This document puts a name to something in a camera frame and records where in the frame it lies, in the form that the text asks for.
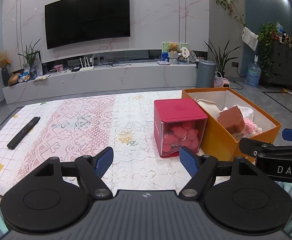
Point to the blue water jug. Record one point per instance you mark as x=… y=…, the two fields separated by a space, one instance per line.
x=253 y=73

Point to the pink crocheted toy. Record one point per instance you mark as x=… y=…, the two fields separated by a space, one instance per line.
x=251 y=127

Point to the dark dresser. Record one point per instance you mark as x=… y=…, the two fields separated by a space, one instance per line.
x=281 y=62

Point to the black set-top box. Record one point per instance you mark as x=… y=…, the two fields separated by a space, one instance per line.
x=75 y=69

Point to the pink woven basket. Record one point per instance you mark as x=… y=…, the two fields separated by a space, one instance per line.
x=218 y=82

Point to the orange cardboard box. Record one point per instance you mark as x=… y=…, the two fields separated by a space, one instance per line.
x=216 y=142

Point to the decorative plate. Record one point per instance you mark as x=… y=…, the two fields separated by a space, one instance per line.
x=192 y=56

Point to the brown plush toy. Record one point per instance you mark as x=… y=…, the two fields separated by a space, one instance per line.
x=232 y=118

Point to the white router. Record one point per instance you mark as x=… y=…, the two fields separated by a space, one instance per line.
x=86 y=67

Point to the small white heater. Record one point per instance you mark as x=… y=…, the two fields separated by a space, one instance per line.
x=227 y=83

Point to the white cloth bag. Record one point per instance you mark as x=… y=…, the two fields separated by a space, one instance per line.
x=212 y=108

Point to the sheets of paper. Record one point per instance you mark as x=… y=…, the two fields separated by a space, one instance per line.
x=41 y=77

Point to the green printed board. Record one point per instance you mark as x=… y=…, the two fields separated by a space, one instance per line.
x=164 y=47

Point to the red plastic box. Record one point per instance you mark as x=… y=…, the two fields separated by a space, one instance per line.
x=176 y=110

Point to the white marble tv console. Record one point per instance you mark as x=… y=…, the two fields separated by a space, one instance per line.
x=98 y=80

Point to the black wall television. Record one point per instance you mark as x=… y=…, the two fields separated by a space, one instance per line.
x=87 y=18

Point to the brown round bread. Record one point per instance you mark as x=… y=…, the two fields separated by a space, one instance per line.
x=14 y=79

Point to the clear plastic bag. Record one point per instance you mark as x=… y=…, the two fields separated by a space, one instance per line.
x=246 y=111

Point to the green potted plant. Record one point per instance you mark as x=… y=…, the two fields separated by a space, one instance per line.
x=30 y=57

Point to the green ivy plant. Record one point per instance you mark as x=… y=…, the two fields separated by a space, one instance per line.
x=267 y=36

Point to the white towel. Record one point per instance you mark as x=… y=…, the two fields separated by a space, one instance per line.
x=249 y=38

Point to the hanging vine plant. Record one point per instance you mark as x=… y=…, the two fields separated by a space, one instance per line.
x=227 y=5

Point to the white flat book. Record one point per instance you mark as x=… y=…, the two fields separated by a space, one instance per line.
x=164 y=62

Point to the grey trash can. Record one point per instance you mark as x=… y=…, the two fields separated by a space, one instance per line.
x=206 y=73

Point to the black remote control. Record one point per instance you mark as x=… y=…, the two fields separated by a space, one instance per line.
x=23 y=133

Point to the tall leafy potted plant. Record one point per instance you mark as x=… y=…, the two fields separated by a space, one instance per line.
x=221 y=60

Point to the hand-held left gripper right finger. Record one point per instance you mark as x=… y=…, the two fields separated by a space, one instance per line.
x=189 y=161

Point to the dark vase with dried flowers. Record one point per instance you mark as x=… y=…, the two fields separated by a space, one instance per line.
x=4 y=76

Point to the snack packets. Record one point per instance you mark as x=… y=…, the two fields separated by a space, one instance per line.
x=24 y=76

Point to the white round fan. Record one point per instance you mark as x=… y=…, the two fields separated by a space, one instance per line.
x=184 y=51

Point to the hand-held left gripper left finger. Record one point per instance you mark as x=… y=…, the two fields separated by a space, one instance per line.
x=103 y=161

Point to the pink card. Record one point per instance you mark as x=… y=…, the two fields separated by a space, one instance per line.
x=58 y=68

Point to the small teddy bear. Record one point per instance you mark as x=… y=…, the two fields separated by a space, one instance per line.
x=173 y=47

